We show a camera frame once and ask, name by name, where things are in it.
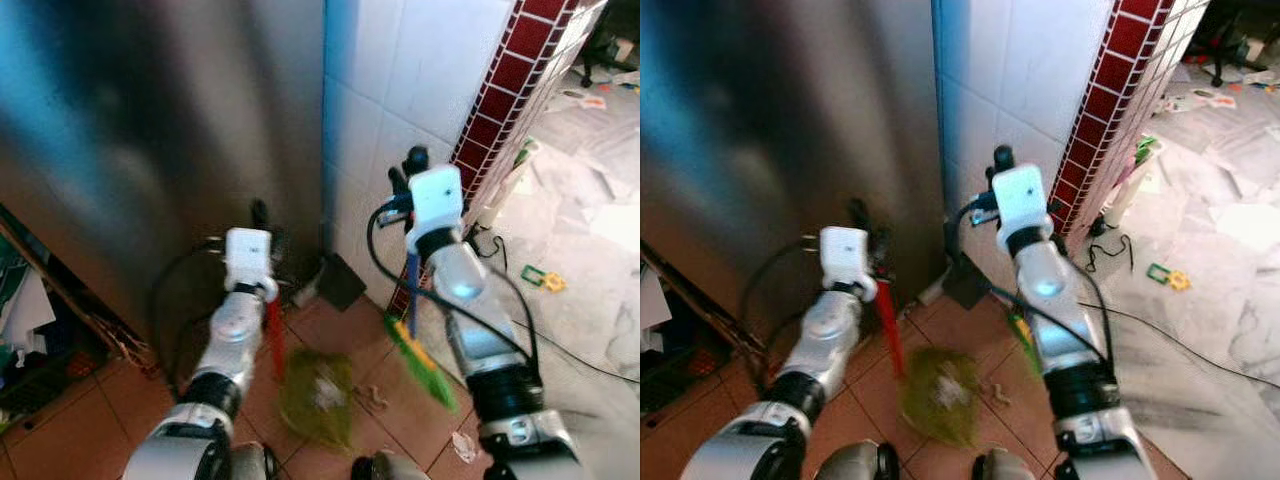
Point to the white paper sheet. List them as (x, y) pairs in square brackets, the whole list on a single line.
[(652, 300), (25, 310)]

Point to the black office chair base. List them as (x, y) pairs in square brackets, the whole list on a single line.
[(605, 55), (1225, 50)]

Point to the white leaning stick with green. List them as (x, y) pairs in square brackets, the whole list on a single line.
[(1130, 185), (505, 190)]

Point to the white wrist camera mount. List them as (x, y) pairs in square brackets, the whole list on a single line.
[(247, 255), (436, 198), (1020, 195), (843, 252)]

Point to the colourful paper on floor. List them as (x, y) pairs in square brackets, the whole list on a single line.
[(592, 100), (1205, 99)]

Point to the black plastic crate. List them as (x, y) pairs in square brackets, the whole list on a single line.
[(45, 385), (675, 385)]

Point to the black square plate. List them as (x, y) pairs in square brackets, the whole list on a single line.
[(342, 282), (965, 282)]

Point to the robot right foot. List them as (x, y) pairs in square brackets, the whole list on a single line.
[(385, 468), (1005, 466)]

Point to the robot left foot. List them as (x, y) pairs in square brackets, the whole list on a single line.
[(858, 462), (252, 462)]

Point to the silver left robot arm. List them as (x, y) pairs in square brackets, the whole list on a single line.
[(830, 335), (228, 345)]

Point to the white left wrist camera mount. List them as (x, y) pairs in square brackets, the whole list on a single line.
[(247, 255), (843, 252)]

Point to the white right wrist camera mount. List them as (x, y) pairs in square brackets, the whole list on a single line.
[(436, 198), (1020, 195)]

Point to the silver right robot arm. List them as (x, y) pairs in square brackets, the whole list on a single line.
[(475, 310), (1055, 300)]

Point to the small beige floor debris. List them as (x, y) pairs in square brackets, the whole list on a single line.
[(375, 398), (998, 394)]

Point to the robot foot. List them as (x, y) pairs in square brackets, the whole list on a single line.
[(1005, 466), (385, 468), (252, 462), (858, 462)]

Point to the green and yellow toy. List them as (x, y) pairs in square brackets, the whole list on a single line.
[(1170, 277), (545, 279)]

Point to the stainless steel fridge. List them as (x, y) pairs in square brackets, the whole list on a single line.
[(160, 140), (790, 130)]

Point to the crumpled white paper scrap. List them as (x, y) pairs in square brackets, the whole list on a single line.
[(465, 447)]

